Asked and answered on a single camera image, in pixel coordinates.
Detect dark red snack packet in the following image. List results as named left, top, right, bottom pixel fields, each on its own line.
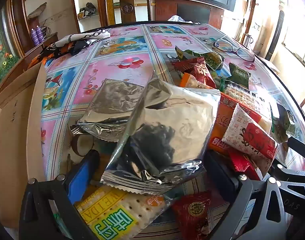
left=173, top=57, right=217, bottom=88

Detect steel kettle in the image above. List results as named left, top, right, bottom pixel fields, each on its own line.
left=243, top=33, right=253, bottom=48

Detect tan woven fan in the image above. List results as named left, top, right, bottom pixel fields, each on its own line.
left=27, top=2, right=47, bottom=19

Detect green edged cracker packet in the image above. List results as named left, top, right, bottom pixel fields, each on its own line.
left=223, top=82, right=273, bottom=133

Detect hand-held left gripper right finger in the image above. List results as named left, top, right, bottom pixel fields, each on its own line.
left=205, top=150, right=286, bottom=240

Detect dark grey bundle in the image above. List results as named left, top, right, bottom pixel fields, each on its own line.
left=79, top=2, right=96, bottom=19

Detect flower print glass panel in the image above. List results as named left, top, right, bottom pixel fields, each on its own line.
left=0, top=7, right=21, bottom=92

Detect small silver foil packet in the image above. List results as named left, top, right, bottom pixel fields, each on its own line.
left=70, top=78, right=145, bottom=143

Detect red triangular snack packet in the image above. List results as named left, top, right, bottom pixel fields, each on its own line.
left=171, top=190, right=213, bottom=240

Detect wooden chair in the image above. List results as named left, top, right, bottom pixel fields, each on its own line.
left=97, top=0, right=155, bottom=28

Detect white red snack packet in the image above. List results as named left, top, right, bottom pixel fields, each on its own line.
left=221, top=104, right=279, bottom=165

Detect cardboard box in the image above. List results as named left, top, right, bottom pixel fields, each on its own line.
left=0, top=62, right=54, bottom=233

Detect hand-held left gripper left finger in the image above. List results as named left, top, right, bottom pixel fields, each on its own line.
left=19, top=149, right=101, bottom=240

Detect green pea snack packet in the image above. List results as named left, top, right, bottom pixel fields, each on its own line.
left=270, top=104, right=297, bottom=143
left=205, top=52, right=225, bottom=70
left=228, top=62, right=252, bottom=88
left=175, top=45, right=202, bottom=60

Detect wooden sideboard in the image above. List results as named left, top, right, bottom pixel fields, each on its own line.
left=17, top=32, right=58, bottom=73

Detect yellow green cracker packet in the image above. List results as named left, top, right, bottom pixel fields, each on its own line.
left=74, top=185, right=172, bottom=240

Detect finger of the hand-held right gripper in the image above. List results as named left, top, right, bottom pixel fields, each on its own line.
left=270, top=159, right=305, bottom=180
left=287, top=136, right=305, bottom=158

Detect eyeglasses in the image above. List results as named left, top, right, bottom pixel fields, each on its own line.
left=213, top=37, right=255, bottom=63

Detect wooden television cabinet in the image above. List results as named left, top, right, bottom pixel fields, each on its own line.
left=155, top=0, right=223, bottom=25

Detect small orange snack packet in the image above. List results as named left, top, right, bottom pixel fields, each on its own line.
left=180, top=72, right=219, bottom=90

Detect white wall shelf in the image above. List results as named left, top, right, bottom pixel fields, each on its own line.
left=72, top=0, right=101, bottom=33

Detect printed scarf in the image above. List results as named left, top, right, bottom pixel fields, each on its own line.
left=27, top=28, right=111, bottom=69

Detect large silver foil packet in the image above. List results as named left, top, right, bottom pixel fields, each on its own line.
left=100, top=71, right=222, bottom=196

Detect orange cracker packet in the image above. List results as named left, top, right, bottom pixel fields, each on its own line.
left=208, top=92, right=263, bottom=155

